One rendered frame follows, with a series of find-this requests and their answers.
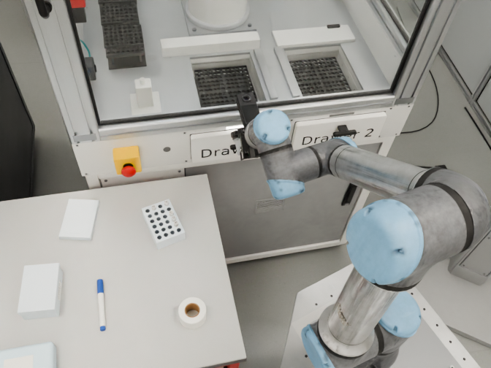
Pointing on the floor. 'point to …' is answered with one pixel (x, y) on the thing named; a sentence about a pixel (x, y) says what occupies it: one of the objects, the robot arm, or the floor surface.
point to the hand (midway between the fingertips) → (244, 136)
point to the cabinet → (266, 204)
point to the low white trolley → (123, 280)
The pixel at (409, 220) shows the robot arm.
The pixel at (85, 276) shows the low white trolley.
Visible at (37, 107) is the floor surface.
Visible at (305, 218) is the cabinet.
